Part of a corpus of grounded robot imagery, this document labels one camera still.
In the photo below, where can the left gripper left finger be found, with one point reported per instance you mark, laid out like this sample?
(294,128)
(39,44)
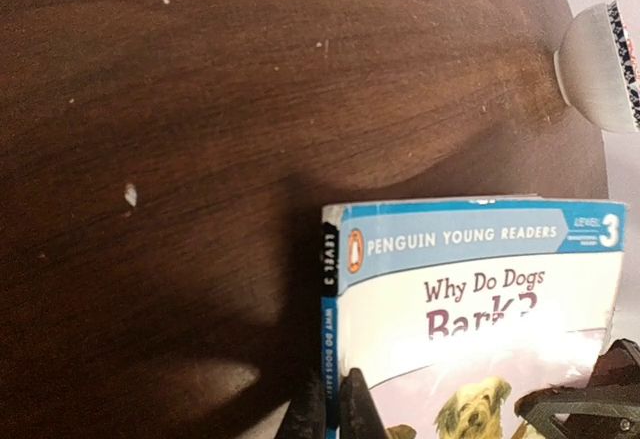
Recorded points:
(305,417)

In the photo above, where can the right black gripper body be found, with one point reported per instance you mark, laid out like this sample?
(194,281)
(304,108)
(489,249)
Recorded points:
(606,408)

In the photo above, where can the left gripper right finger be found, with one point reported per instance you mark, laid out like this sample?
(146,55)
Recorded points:
(359,418)

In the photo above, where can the dog picture book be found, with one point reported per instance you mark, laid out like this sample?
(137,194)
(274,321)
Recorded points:
(454,308)

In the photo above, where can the red patterned bowl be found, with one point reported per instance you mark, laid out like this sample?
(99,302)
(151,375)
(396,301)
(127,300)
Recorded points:
(596,70)

